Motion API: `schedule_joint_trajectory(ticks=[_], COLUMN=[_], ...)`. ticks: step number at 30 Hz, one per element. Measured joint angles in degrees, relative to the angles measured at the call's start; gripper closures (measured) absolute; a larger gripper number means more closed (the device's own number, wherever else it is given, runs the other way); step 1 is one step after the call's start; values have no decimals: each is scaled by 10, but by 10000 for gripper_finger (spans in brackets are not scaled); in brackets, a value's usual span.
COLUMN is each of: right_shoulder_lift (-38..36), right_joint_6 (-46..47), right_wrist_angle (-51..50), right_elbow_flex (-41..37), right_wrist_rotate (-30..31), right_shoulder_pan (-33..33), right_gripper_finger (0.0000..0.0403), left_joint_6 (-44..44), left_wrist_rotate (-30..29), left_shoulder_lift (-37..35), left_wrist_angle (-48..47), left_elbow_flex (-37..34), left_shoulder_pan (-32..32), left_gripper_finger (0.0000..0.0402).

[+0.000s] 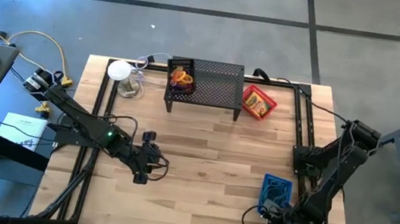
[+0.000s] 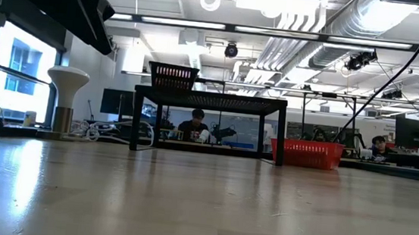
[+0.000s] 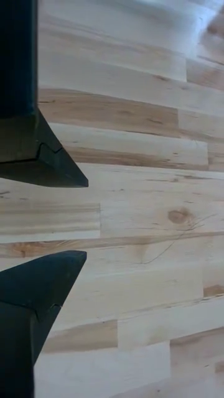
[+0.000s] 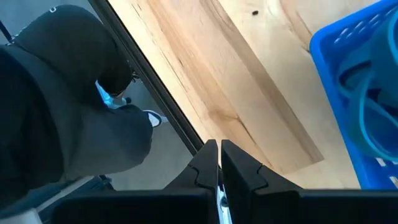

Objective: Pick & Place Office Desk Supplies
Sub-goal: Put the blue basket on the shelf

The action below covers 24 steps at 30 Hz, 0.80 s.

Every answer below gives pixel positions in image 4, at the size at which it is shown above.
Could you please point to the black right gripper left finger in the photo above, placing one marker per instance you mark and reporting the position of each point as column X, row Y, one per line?
column 140, row 207

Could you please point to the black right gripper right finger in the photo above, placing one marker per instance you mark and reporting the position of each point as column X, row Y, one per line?
column 311, row 207

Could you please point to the person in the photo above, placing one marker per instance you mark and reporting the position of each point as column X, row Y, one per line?
column 62, row 93

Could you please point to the blue plastic basket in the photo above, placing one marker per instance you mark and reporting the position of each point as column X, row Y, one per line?
column 323, row 62

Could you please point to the black table edge frame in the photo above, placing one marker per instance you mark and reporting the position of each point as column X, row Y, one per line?
column 146, row 74

